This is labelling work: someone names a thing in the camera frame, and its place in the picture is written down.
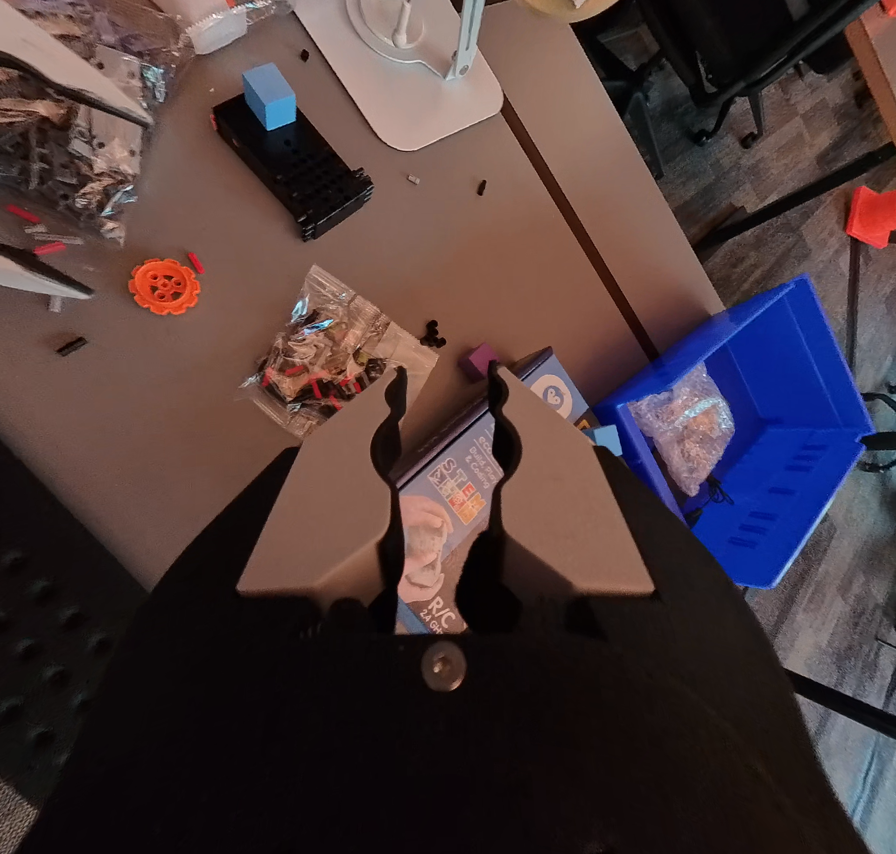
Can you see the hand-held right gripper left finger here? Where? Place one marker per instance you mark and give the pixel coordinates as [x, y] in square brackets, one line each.
[322, 511]

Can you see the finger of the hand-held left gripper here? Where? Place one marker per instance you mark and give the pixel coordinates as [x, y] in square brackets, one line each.
[28, 276]
[42, 38]

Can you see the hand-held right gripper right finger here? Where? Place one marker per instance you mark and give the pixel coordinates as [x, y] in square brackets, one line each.
[567, 511]

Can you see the light blue foam cube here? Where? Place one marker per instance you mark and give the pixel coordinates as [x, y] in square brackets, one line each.
[269, 97]
[603, 441]

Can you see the grey desk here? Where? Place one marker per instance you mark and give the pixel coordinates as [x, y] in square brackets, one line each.
[490, 266]

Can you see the small grey beam piece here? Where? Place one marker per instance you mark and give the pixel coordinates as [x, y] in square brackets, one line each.
[59, 301]

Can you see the small red beam piece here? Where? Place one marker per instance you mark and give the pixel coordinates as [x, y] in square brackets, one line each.
[23, 214]

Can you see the orange gear wheel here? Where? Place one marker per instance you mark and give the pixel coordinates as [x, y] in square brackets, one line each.
[140, 287]

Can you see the blue robot kit box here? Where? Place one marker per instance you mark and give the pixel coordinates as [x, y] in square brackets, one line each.
[553, 392]

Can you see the large clear bag grey parts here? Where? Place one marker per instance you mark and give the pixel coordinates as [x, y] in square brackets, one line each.
[70, 160]

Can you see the bubble wrap packet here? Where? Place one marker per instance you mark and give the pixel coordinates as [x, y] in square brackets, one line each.
[682, 427]

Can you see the clear bag black red parts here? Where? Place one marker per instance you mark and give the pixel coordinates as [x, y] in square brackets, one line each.
[315, 357]

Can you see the small red pin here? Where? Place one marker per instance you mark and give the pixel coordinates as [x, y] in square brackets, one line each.
[197, 262]

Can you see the purple foam cube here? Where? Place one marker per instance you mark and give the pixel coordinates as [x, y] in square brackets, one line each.
[478, 362]

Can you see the black ball connector piece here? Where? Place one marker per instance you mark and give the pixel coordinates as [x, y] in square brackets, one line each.
[434, 336]

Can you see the blue storage bin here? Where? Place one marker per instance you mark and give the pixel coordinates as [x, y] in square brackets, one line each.
[805, 392]

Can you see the dark chair seat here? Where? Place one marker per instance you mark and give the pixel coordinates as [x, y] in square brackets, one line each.
[56, 623]

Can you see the black perforated brick plate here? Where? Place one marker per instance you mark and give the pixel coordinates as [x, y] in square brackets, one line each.
[308, 181]

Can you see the black pole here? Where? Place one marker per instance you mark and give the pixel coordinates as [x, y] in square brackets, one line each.
[840, 701]

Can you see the black floor stand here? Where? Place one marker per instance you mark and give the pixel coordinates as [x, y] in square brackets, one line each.
[791, 206]

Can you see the black office chair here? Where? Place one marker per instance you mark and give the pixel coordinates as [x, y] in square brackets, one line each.
[735, 27]

